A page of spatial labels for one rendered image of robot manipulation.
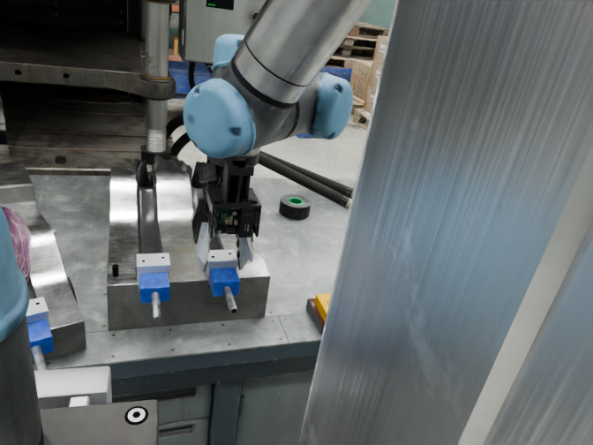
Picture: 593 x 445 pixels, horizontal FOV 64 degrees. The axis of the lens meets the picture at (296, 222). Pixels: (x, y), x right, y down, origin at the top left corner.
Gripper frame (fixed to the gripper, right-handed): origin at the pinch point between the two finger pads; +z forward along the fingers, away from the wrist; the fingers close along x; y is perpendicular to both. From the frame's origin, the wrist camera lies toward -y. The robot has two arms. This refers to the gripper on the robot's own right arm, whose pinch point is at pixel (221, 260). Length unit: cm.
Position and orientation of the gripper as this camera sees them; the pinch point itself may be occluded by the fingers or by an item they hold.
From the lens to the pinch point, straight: 79.7
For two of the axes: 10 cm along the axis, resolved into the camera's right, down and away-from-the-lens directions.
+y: 3.0, 4.7, -8.3
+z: -1.4, 8.8, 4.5
